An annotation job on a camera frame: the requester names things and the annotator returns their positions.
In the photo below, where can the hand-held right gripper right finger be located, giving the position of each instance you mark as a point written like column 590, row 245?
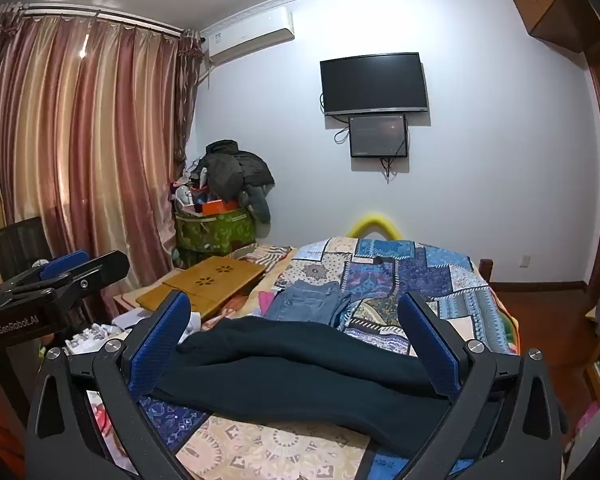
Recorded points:
column 430, row 352

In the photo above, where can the orange cloth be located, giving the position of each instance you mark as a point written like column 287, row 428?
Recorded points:
column 0, row 415

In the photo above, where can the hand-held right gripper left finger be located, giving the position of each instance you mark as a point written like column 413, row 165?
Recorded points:
column 161, row 345

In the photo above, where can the wooden overhead cabinet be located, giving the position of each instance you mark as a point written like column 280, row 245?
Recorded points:
column 550, row 0

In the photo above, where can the yellow foam tube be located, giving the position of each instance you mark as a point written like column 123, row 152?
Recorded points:
column 372, row 220

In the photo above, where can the white air conditioner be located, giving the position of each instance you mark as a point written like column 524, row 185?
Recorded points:
column 250, row 35

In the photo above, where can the dark navy pants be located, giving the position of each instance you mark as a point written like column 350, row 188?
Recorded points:
column 305, row 370

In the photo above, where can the wooden lap desk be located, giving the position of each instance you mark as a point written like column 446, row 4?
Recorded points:
column 202, row 280

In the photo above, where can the dark jacket pile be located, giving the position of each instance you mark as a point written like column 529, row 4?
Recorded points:
column 235, row 165

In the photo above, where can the wooden bed post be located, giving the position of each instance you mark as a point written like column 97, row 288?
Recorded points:
column 486, row 270

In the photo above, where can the small black wall monitor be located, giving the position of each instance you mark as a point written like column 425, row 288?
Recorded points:
column 377, row 135

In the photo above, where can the grey-teal bundled cloth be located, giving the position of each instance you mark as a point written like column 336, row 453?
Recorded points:
column 257, row 205

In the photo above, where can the orange box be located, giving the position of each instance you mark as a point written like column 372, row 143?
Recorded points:
column 219, row 207

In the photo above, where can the green storage bag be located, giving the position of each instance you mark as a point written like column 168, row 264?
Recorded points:
column 215, row 230

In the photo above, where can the striped pink curtain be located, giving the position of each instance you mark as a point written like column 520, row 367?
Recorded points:
column 80, row 135

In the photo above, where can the white wall socket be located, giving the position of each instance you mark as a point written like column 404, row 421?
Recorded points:
column 524, row 260

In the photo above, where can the blue denim jeans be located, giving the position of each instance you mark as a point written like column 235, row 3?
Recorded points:
column 300, row 302

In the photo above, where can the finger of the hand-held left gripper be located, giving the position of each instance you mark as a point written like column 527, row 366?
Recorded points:
column 65, row 264
column 105, row 266

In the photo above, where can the white curtain rail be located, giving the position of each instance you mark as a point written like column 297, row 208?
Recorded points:
column 105, row 14

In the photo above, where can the black wall television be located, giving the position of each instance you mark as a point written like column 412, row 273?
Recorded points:
column 372, row 82

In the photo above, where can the patchwork quilt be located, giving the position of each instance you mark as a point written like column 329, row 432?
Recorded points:
column 430, row 270

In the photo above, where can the striped cloth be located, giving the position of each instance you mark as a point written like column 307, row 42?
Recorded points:
column 267, row 253

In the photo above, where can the black mesh chair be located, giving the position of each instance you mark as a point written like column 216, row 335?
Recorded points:
column 20, row 245

